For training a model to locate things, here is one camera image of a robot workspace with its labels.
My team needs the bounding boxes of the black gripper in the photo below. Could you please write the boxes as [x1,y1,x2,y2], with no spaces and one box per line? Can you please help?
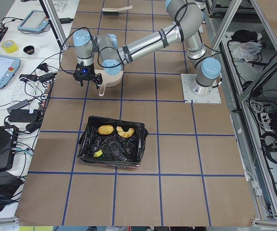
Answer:
[73,62,103,89]

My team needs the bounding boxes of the beige plastic dustpan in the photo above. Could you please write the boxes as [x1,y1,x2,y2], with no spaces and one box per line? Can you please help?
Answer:
[95,69,124,96]

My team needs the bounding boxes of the brown potato-like lump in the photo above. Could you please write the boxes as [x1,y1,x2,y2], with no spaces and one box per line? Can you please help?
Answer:
[98,125,114,135]

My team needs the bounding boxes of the beige hand brush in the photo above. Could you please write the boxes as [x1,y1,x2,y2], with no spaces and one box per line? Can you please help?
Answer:
[102,5,133,16]

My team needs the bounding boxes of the yellow sponge piece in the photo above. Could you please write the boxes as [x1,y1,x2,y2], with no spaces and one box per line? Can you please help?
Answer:
[93,150,103,158]

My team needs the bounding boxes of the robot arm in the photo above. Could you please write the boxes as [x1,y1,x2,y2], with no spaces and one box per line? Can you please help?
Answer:
[73,0,221,96]

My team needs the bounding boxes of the black lined trash bin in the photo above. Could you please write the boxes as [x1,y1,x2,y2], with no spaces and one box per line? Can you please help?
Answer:
[77,115,149,167]

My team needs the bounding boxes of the small black bowl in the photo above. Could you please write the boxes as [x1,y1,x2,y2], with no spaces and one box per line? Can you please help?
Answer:
[23,45,35,55]

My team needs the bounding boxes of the black power adapter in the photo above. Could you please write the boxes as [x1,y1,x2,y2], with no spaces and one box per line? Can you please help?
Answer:
[8,109,40,123]

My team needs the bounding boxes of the teach pendant far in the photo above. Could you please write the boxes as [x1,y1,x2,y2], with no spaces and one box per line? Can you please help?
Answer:
[17,10,49,34]

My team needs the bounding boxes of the teach pendant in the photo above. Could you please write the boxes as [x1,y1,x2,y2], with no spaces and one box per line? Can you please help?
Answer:
[0,54,21,89]
[17,10,49,34]

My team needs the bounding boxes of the yellow tape roll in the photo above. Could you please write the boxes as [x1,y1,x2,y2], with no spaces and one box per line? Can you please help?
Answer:
[2,40,18,53]

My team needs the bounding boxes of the teach pendant near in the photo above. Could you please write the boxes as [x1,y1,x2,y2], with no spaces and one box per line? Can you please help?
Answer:
[0,54,21,89]

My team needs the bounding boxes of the white crumpled cloth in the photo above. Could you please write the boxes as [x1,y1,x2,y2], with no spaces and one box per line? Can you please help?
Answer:
[232,41,262,62]

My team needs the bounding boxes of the aluminium frame post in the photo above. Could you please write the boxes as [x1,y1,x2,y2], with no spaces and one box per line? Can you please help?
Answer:
[39,0,68,51]

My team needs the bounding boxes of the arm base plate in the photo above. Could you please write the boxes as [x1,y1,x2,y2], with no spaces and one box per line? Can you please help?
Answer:
[181,74,222,104]

